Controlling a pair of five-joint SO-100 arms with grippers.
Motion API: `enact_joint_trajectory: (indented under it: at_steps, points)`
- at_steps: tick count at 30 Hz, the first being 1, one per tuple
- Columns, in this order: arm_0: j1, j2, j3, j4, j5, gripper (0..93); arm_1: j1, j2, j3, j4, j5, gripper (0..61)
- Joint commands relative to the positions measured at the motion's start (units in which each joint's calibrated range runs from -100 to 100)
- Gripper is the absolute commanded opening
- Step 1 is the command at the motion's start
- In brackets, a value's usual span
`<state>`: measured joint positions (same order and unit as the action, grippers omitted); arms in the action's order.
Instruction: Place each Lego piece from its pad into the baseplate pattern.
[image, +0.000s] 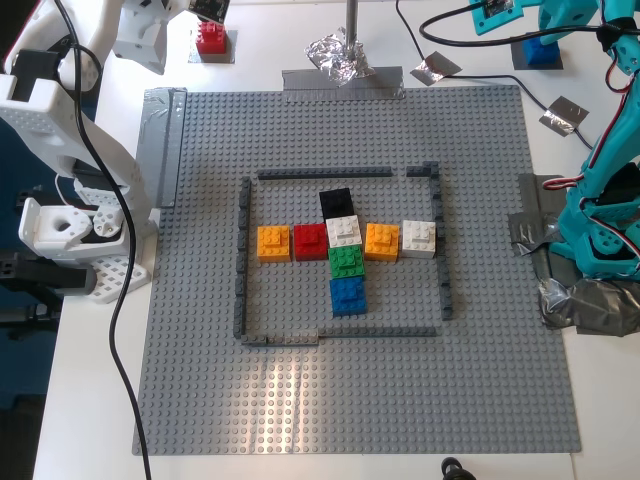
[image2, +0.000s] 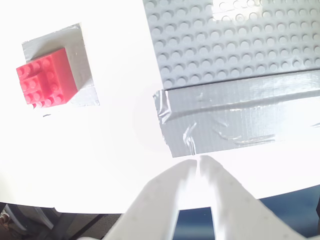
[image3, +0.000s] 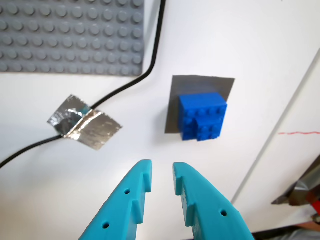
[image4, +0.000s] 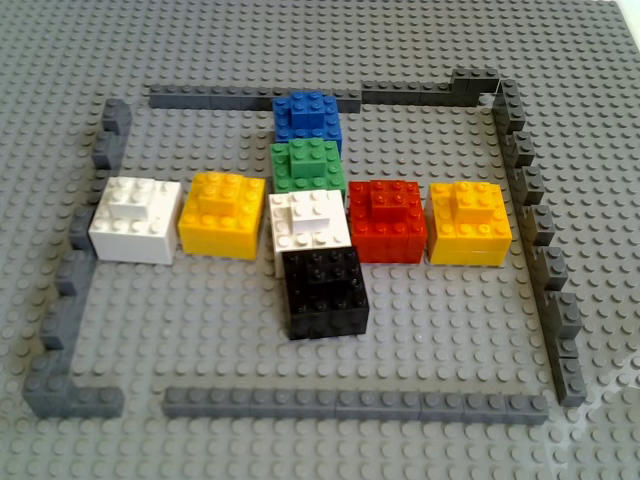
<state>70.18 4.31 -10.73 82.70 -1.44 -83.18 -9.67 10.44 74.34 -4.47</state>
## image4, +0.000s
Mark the white lego cube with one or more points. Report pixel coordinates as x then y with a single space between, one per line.
130 240
320 215

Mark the charcoal stepped brick row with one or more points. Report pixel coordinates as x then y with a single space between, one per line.
400 95

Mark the grey studded lego baseplate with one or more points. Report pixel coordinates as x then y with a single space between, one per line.
200 310

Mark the dark grey crenellated brick wall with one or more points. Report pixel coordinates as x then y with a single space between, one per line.
542 227
50 395

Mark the black lego cube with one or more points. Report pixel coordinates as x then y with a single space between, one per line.
325 310

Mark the blue lego cube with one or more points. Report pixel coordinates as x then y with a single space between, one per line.
305 115

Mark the dark grey straight brick row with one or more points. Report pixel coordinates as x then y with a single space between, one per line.
350 405
210 97

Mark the green lego cube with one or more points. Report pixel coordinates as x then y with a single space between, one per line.
305 165

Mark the yellow lego cube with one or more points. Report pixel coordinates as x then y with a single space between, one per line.
215 235
470 245

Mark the red lego cube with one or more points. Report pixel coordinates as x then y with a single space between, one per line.
390 240

